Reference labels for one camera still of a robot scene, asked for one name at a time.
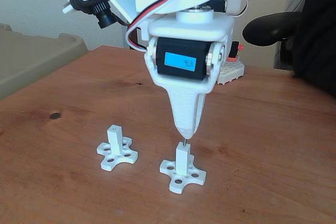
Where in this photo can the small metal screw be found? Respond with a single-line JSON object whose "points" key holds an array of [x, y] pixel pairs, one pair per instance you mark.
{"points": [[185, 142]]}

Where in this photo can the orange and black clamp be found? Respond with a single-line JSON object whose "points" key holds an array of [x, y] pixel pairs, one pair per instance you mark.
{"points": [[233, 53]]}

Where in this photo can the black office chair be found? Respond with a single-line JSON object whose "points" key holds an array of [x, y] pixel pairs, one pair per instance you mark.
{"points": [[320, 37]]}

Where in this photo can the beige plastic bin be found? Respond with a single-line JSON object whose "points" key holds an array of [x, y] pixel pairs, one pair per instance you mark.
{"points": [[31, 56]]}

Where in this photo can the white perforated base plate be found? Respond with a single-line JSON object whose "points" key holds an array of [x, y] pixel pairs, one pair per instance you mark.
{"points": [[231, 73]]}

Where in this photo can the white cross-base post stand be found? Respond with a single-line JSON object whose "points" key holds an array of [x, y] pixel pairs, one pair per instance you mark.
{"points": [[115, 140], [182, 163]]}

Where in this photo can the black camera on white bracket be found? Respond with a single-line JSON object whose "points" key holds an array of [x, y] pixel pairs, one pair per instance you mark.
{"points": [[105, 18]]}

